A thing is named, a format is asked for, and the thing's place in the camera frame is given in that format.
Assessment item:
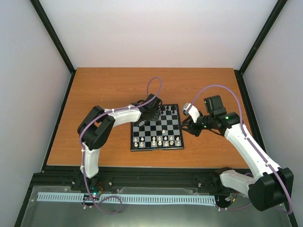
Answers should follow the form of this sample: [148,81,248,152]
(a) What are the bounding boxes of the black magnetic chess board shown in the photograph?
[131,104,185,152]

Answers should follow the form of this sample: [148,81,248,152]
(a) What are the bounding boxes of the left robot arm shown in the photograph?
[77,94,162,191]

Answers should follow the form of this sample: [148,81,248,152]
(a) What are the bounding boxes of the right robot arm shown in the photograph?
[182,96,294,211]

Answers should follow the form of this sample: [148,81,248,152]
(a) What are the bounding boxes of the electronics board green led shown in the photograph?
[90,185,104,198]

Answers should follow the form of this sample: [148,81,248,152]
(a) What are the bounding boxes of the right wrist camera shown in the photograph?
[182,103,201,123]

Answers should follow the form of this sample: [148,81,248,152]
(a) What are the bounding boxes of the right black frame post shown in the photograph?
[238,0,288,73]

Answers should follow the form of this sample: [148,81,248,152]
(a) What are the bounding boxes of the black frame post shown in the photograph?
[238,0,288,73]
[29,0,76,71]

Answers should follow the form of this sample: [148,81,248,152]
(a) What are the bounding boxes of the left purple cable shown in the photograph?
[79,77,163,215]

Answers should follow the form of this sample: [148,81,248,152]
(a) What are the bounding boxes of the light blue cable duct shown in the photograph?
[36,192,216,206]

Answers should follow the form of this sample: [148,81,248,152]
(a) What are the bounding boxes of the black aluminium rail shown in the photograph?
[30,166,235,195]

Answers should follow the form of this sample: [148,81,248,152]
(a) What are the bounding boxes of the left black frame post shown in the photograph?
[29,0,76,71]

